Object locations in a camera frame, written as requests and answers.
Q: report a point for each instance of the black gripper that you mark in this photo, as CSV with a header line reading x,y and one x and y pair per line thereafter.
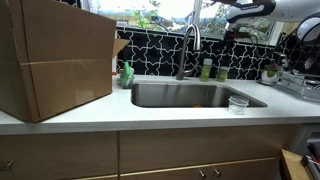
x,y
236,32

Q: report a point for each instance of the short green bottle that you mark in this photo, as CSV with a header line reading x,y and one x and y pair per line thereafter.
x,y
222,75

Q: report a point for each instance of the tall green bottle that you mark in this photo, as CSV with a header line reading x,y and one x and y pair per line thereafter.
x,y
206,73

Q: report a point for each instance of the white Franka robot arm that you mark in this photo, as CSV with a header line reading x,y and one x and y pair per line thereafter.
x,y
293,10

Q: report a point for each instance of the potted plant in white pot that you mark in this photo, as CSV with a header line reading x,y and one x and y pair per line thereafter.
x,y
268,77

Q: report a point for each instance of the brushed steel gooseneck faucet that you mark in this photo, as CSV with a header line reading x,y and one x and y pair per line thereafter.
x,y
181,66

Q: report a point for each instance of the clear plastic cup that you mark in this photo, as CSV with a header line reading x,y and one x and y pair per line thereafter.
x,y
237,106

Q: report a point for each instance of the orange fruit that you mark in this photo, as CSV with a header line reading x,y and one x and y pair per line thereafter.
x,y
198,106

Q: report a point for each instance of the grey dish rack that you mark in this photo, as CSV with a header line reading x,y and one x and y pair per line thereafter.
x,y
300,88

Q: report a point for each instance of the stainless steel sink basin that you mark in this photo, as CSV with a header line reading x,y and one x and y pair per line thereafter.
x,y
166,95

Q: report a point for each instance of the white scrubber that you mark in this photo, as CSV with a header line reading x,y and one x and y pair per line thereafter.
x,y
131,71

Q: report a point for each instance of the green dish sponge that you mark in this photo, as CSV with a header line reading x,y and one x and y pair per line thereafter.
x,y
125,73

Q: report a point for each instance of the clear sponge holder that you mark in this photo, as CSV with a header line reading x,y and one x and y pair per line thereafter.
x,y
128,84

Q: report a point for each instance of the wide wooden drawer panel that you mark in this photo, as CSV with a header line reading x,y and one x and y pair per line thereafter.
x,y
200,146

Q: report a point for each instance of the white board with red edge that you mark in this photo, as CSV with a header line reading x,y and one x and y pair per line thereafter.
x,y
114,65

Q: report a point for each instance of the wooden cabinet door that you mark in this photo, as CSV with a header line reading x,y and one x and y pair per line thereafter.
x,y
160,176
246,170

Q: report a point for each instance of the round metal cabinet knob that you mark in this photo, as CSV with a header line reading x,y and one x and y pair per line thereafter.
x,y
202,173
217,172

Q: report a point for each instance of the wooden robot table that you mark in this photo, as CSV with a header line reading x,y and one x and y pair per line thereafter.
x,y
293,166

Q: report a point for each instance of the black equipment stack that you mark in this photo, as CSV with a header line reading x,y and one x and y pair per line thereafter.
x,y
313,160

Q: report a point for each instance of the large brown cardboard box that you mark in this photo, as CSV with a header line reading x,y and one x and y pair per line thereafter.
x,y
66,50

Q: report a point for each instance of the narrow wooden drawer front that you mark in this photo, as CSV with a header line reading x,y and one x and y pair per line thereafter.
x,y
56,156

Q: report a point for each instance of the white window frame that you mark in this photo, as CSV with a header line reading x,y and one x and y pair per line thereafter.
x,y
197,13

